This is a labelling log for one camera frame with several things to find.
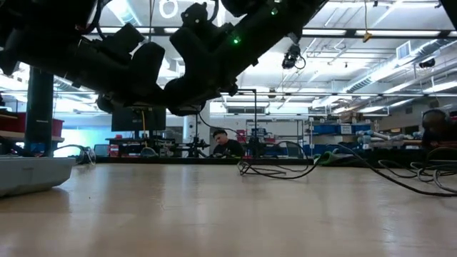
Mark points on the small black ceiling device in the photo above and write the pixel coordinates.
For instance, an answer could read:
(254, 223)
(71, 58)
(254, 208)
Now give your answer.
(426, 63)

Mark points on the red storage bin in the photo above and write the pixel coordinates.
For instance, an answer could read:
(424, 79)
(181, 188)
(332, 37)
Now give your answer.
(12, 123)

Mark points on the black thick support post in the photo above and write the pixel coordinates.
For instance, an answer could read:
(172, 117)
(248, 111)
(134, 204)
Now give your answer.
(39, 114)

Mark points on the black computer monitor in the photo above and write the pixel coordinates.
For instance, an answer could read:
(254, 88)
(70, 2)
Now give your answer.
(128, 123)

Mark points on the white ceiling air vent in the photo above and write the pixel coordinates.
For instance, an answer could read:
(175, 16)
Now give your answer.
(403, 50)

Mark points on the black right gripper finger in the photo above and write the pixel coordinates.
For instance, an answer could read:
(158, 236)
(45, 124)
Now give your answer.
(200, 105)

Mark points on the yellow hanging tag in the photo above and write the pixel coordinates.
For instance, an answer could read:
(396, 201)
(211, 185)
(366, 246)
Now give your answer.
(366, 36)

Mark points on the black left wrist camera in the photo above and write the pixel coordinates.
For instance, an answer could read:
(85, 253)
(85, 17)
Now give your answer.
(119, 37)

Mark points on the grey plastic tray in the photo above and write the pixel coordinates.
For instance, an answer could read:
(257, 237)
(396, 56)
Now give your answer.
(32, 175)

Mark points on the wooden shelf board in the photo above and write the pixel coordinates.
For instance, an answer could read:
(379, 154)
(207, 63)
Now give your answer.
(10, 134)

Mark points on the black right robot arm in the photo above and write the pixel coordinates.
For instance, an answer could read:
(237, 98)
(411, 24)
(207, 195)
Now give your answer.
(264, 32)

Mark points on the blue labelled storage bin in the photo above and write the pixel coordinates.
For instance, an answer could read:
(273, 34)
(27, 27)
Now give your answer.
(360, 128)

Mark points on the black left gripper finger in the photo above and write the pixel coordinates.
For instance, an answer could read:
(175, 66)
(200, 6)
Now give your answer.
(166, 98)

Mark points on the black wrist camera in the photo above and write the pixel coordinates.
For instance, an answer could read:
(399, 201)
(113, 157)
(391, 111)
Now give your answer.
(194, 16)
(119, 37)

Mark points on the black overhead frame bar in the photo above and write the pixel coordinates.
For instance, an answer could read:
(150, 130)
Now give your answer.
(350, 33)

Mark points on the person seated at bench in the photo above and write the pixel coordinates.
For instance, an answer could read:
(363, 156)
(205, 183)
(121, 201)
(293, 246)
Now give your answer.
(230, 148)

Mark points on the black table edge rail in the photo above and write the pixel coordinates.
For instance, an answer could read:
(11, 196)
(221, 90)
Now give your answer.
(160, 160)

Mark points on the white square column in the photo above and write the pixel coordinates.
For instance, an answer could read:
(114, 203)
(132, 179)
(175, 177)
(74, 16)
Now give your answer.
(188, 128)

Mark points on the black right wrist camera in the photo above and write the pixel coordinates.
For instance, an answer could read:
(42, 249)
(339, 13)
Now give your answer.
(194, 16)

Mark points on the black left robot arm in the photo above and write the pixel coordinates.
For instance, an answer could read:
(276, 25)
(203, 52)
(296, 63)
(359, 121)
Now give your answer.
(46, 53)

